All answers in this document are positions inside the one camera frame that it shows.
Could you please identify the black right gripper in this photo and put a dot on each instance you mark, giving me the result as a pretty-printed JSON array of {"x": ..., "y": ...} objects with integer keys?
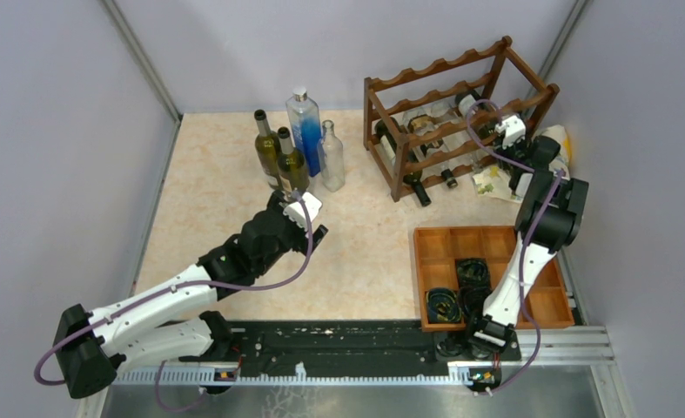
[{"x": 500, "y": 151}]

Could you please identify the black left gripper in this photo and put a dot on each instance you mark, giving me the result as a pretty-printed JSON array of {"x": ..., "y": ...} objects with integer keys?
[{"x": 301, "y": 242}]

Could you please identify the green wine bottle grey capsule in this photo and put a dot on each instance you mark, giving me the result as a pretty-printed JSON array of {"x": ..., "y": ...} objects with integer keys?
[{"x": 465, "y": 104}]

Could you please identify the green wine bottle dark label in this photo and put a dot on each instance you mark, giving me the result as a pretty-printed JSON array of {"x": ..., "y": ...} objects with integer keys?
[{"x": 293, "y": 169}]

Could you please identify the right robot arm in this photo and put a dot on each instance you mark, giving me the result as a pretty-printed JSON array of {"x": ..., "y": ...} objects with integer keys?
[{"x": 549, "y": 218}]

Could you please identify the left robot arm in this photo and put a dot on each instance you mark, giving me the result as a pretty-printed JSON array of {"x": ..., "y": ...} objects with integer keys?
[{"x": 272, "y": 249}]

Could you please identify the clear empty glass bottle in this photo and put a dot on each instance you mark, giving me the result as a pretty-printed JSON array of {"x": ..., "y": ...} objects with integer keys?
[{"x": 331, "y": 158}]

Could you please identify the wooden wine rack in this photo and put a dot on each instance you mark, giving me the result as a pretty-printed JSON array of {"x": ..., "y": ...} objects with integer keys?
[{"x": 423, "y": 142}]

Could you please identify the green wine bottle far left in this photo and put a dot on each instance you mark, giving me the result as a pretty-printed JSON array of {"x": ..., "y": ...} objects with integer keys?
[{"x": 267, "y": 147}]

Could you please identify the clear blue vodka bottle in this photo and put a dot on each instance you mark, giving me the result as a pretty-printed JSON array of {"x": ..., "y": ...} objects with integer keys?
[{"x": 303, "y": 114}]

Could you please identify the dinosaur print cloth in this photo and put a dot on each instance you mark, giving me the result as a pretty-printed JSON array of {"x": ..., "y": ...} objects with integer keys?
[{"x": 493, "y": 181}]

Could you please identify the rolled green patterned tie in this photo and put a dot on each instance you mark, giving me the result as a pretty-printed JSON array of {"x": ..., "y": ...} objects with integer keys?
[{"x": 472, "y": 272}]

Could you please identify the rolled dark patterned tie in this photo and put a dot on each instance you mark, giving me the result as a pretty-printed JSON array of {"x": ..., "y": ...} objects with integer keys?
[{"x": 442, "y": 306}]

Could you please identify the rolled dark striped tie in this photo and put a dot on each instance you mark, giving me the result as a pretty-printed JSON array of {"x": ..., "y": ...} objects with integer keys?
[{"x": 472, "y": 300}]

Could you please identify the wooden compartment tray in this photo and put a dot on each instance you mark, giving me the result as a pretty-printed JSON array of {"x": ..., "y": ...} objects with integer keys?
[{"x": 438, "y": 248}]

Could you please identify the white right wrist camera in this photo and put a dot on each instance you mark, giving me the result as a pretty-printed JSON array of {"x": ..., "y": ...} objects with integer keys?
[{"x": 511, "y": 129}]

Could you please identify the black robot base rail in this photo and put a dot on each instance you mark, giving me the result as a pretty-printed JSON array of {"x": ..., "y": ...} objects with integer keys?
[{"x": 342, "y": 349}]

